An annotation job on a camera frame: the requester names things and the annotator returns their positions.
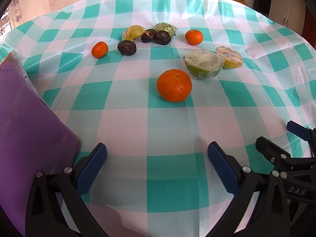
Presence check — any wrapped yellow pomelo half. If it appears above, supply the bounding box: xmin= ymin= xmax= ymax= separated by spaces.
xmin=215 ymin=46 xmax=244 ymax=69

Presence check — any small right mandarin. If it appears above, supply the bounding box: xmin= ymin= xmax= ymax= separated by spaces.
xmin=185 ymin=29 xmax=204 ymax=45

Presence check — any small left mandarin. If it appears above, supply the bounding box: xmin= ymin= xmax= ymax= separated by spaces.
xmin=91 ymin=41 xmax=108 ymax=59

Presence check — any green fruit back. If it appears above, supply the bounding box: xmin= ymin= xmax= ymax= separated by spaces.
xmin=153 ymin=23 xmax=177 ymax=37

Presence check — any teal checkered tablecloth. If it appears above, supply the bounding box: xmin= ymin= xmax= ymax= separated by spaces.
xmin=1 ymin=0 xmax=315 ymax=236

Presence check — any dark passion fruit right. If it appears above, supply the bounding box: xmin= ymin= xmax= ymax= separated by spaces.
xmin=155 ymin=31 xmax=171 ymax=45

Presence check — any large orange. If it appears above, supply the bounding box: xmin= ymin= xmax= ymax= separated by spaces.
xmin=156 ymin=69 xmax=192 ymax=103

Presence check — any dark passion fruit front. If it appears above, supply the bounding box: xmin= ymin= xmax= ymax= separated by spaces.
xmin=117 ymin=40 xmax=137 ymax=56

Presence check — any floral window curtain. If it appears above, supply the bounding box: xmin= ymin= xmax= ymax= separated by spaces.
xmin=0 ymin=0 xmax=23 ymax=41

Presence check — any wrapped green pomelo half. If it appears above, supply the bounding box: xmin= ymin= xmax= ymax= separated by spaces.
xmin=183 ymin=49 xmax=224 ymax=79

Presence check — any small mandarin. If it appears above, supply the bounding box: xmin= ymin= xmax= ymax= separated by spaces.
xmin=91 ymin=41 xmax=108 ymax=59
xmin=185 ymin=29 xmax=204 ymax=45

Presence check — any purple box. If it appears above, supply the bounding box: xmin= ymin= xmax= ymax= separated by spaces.
xmin=0 ymin=51 xmax=80 ymax=235

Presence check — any wrapped yellow fruit half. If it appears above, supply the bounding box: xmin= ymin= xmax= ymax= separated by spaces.
xmin=122 ymin=25 xmax=146 ymax=41

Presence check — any dark passion fruit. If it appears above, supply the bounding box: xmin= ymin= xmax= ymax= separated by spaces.
xmin=117 ymin=40 xmax=137 ymax=56
xmin=141 ymin=29 xmax=156 ymax=43
xmin=155 ymin=31 xmax=171 ymax=45

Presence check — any dark passion fruit middle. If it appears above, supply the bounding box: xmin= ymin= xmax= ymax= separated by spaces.
xmin=141 ymin=29 xmax=156 ymax=43

